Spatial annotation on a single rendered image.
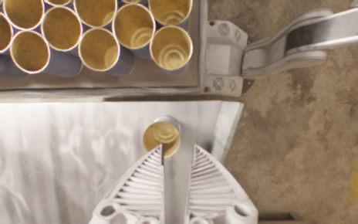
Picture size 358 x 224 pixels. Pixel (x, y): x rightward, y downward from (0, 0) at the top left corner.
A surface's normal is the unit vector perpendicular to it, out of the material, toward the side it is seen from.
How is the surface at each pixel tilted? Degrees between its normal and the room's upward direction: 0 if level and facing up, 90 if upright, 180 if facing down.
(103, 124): 0
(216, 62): 0
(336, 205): 0
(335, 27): 51
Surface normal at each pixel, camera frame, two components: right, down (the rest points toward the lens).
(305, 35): -0.78, 0.02
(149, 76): -0.01, 0.14
